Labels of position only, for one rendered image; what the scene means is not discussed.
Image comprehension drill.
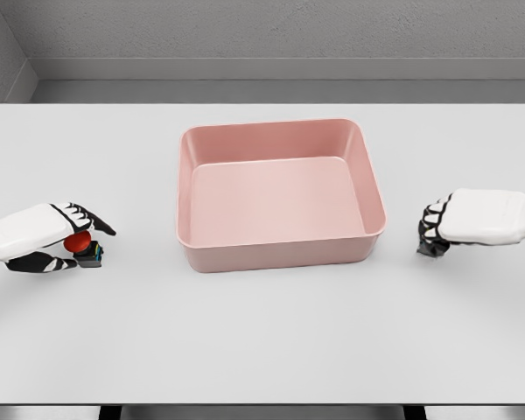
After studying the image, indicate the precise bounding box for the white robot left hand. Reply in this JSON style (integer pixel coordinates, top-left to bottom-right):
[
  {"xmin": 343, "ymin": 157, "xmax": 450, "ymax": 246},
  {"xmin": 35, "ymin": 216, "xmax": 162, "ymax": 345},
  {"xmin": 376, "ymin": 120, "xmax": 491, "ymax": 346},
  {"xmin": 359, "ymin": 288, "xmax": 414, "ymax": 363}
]
[{"xmin": 0, "ymin": 201, "xmax": 117, "ymax": 273}]

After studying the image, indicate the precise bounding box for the pink rectangular plastic basket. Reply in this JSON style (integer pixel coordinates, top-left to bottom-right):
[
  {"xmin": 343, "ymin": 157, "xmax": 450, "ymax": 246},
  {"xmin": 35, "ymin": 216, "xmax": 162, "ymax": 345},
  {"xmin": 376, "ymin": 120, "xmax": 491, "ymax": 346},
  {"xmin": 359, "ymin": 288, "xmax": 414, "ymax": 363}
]
[{"xmin": 173, "ymin": 117, "xmax": 388, "ymax": 275}]

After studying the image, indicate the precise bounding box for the red-button black industrial switch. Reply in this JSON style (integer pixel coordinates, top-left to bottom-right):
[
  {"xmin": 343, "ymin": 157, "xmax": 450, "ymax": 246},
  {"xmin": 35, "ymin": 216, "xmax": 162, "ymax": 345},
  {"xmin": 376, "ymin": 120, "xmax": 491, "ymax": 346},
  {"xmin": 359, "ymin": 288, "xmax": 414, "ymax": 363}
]
[{"xmin": 64, "ymin": 231, "xmax": 105, "ymax": 270}]

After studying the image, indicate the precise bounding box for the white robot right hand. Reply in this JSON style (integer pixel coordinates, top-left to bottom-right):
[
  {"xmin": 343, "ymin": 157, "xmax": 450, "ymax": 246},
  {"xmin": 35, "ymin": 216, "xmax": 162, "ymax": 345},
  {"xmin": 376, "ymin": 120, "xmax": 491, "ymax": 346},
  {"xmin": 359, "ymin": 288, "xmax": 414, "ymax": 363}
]
[{"xmin": 416, "ymin": 187, "xmax": 525, "ymax": 247}]

